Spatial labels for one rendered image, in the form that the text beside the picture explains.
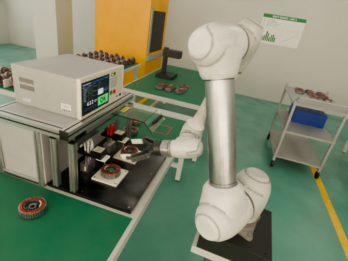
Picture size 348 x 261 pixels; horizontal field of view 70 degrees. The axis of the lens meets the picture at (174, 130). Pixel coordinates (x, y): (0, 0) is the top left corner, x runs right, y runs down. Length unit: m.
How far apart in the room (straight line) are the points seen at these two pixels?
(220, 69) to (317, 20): 5.76
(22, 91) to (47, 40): 3.97
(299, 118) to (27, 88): 3.20
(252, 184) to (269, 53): 5.51
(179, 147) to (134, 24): 3.95
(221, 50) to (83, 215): 0.95
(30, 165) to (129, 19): 3.92
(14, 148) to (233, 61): 1.14
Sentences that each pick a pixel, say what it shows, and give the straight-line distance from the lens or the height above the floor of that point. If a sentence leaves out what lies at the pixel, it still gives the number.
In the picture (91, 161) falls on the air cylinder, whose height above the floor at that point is 0.82.
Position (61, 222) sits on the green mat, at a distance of 1.27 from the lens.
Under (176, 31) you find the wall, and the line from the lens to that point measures 6.60.
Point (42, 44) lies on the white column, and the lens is 5.49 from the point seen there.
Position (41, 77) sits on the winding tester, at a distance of 1.36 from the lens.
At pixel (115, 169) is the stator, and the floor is 0.80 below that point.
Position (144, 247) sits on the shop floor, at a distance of 2.12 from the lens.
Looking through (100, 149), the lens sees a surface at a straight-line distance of 1.42.
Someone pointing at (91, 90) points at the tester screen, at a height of 1.24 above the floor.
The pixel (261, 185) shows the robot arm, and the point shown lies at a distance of 1.06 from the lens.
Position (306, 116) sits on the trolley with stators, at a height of 0.66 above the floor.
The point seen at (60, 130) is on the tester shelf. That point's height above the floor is 1.12.
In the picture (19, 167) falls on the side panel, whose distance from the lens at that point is 1.52.
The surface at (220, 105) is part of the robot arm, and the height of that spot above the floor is 1.41.
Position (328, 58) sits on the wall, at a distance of 6.62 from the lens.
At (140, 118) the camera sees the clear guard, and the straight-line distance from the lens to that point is 1.47.
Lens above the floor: 1.66
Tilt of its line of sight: 26 degrees down
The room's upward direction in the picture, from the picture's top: 9 degrees clockwise
